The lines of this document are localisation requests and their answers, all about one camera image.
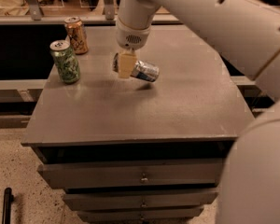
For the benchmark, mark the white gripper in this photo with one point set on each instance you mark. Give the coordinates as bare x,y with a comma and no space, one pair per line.
132,37

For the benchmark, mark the silver blue redbull can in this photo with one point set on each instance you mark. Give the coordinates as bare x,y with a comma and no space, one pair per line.
142,70

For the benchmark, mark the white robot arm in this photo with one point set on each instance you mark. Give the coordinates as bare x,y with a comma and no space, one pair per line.
247,34

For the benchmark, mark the orange brown soda can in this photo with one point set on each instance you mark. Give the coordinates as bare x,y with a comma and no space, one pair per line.
77,34

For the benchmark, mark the green soda can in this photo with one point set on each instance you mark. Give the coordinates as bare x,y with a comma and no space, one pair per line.
65,60

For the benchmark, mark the grey metal railing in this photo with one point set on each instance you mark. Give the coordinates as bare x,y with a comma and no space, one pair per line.
18,12

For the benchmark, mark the grey drawer cabinet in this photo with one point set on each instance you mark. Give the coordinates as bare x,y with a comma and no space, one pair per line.
192,111

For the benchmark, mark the top grey drawer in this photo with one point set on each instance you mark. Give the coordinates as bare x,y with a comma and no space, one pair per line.
87,175

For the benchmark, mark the grey drawer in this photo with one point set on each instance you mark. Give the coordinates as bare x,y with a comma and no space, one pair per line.
140,199
87,175
144,214

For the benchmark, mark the middle grey drawer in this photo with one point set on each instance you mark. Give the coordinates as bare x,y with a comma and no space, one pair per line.
140,199

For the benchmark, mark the bottom grey drawer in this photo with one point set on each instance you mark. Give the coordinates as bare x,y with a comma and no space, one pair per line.
144,214

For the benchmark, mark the black pole on floor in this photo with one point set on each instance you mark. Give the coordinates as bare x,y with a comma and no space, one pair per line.
7,202

